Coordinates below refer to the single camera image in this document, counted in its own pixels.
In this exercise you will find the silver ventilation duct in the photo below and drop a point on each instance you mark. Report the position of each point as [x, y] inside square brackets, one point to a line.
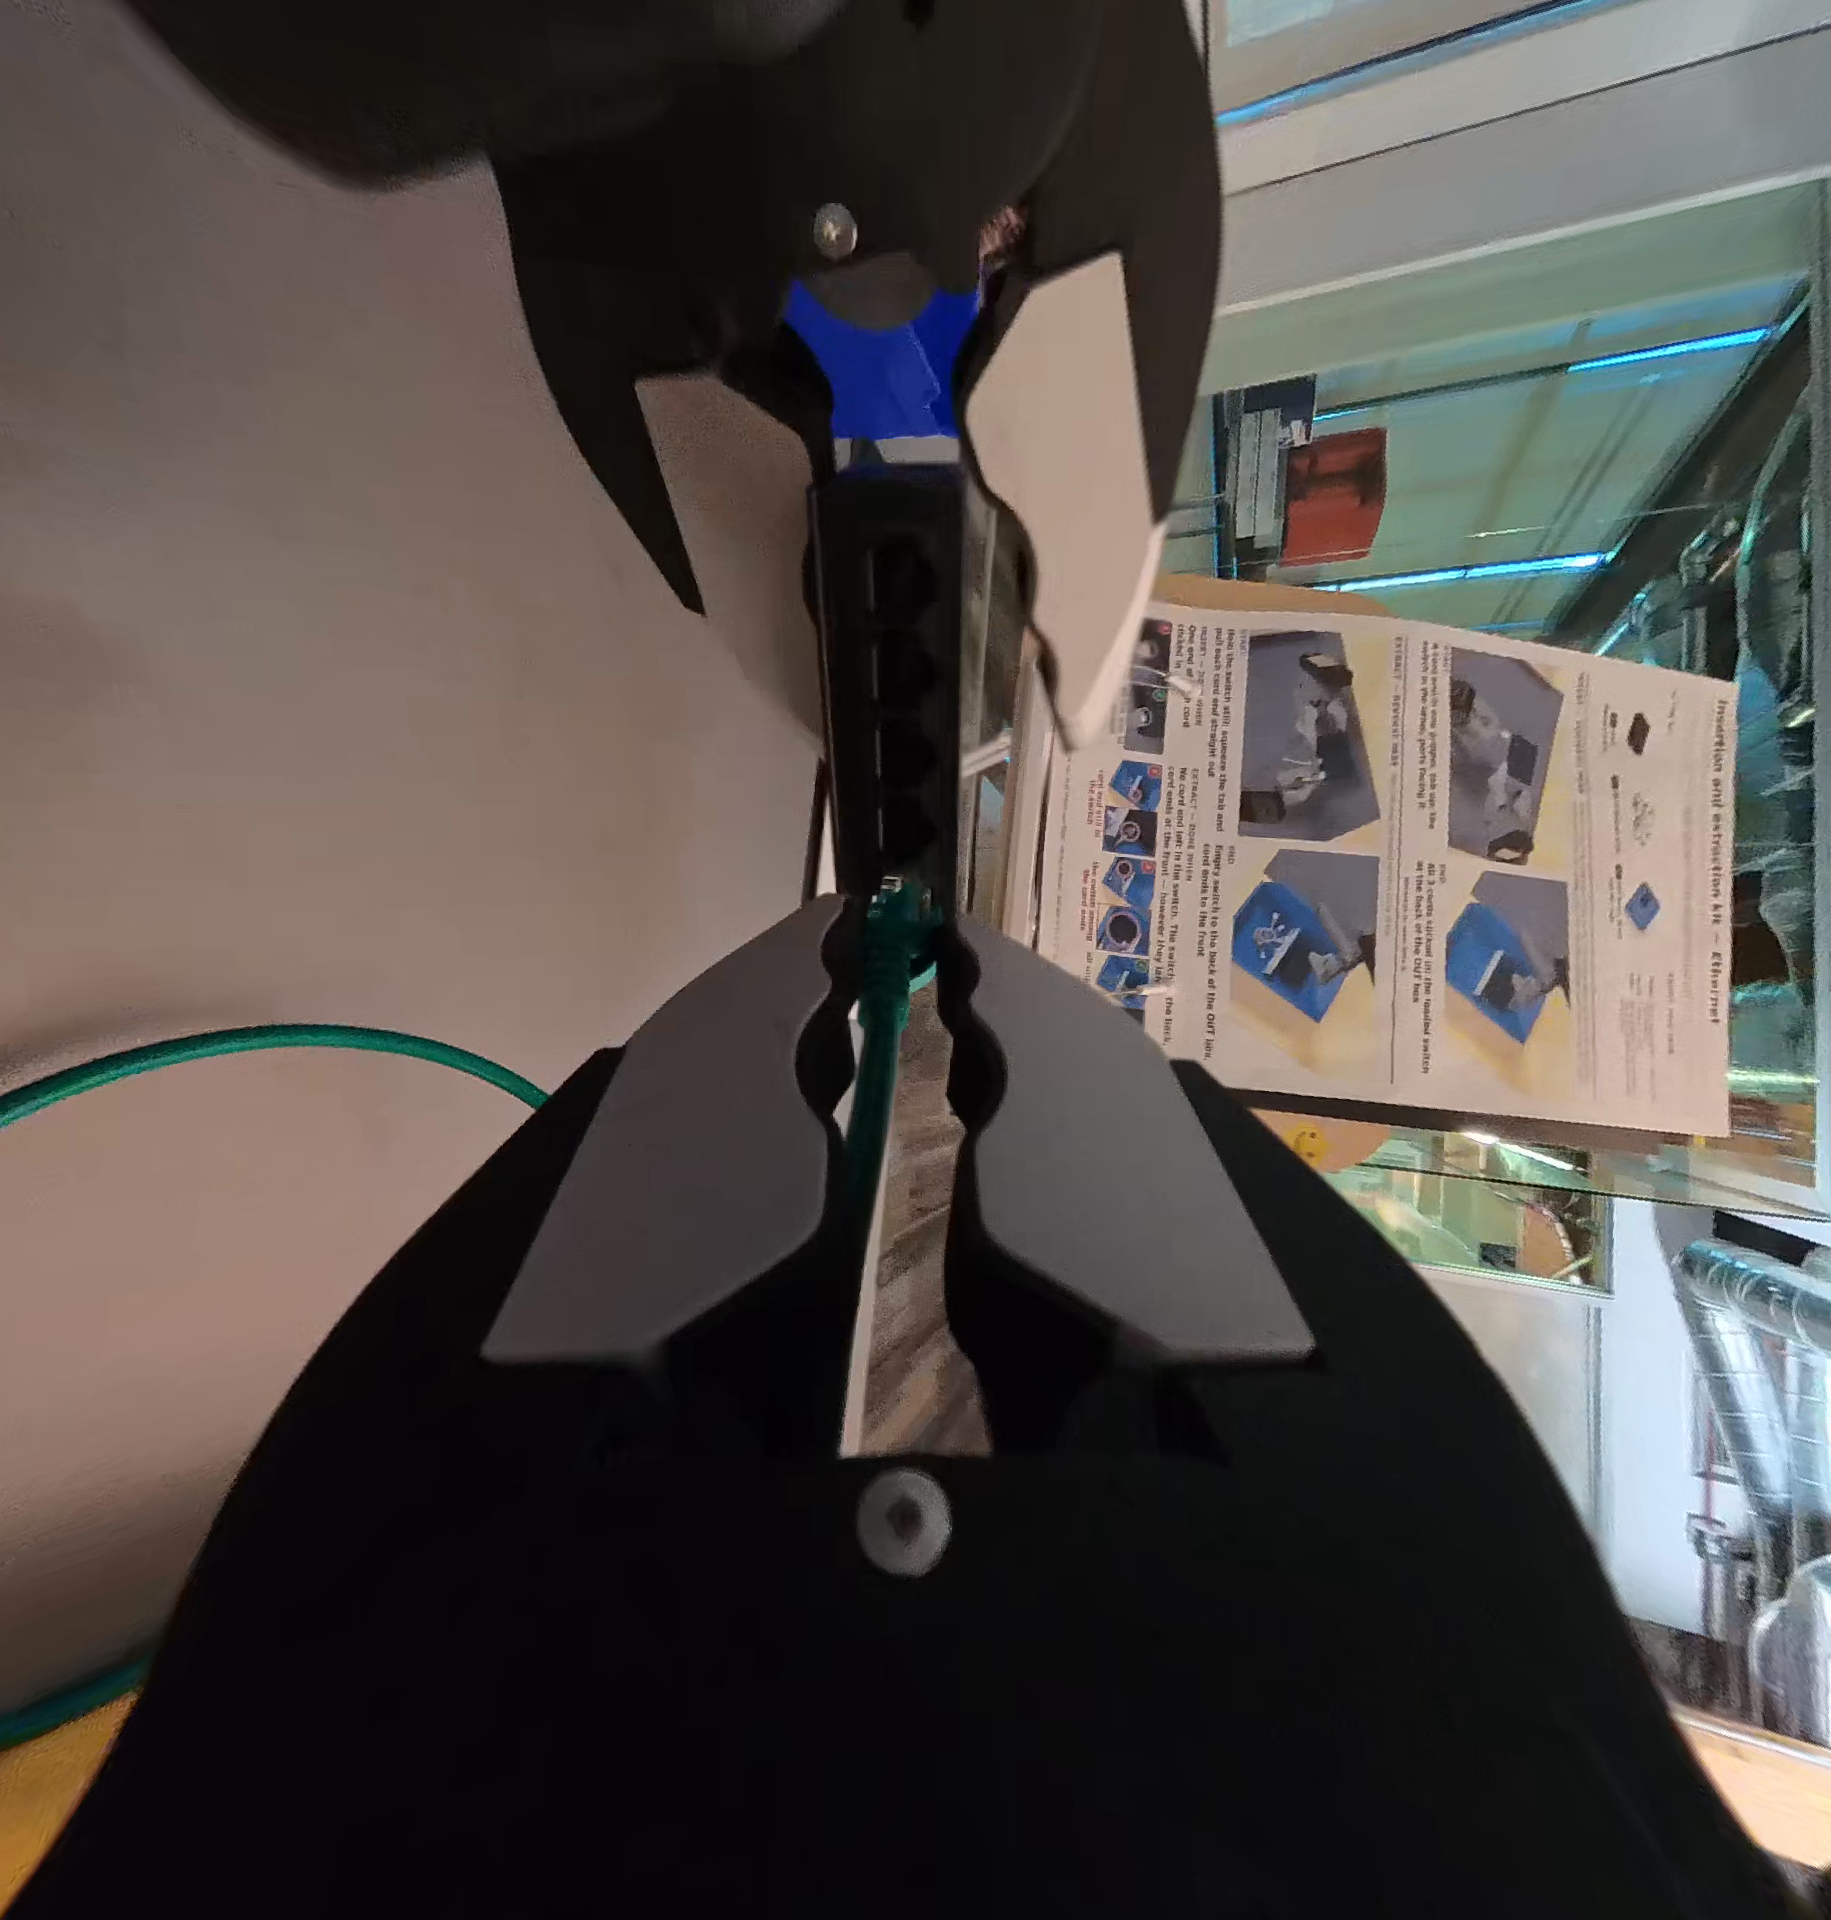
[1753, 1351]

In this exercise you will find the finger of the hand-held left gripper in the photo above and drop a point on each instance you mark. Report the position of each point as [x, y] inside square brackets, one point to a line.
[1081, 480]
[750, 511]

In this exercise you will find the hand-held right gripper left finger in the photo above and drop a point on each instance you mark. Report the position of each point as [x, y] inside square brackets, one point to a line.
[688, 1187]

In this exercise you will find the orange machine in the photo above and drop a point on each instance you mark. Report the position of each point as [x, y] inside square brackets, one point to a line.
[1333, 495]

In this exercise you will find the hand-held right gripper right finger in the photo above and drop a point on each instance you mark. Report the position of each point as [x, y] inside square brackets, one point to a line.
[1125, 1198]

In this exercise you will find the blue plastic bin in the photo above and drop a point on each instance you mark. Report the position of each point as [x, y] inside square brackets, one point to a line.
[878, 385]

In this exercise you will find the printed instruction sheet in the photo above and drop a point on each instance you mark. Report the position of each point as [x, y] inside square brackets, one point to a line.
[1454, 900]

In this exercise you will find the black ethernet switch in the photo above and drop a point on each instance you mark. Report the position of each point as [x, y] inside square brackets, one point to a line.
[890, 678]

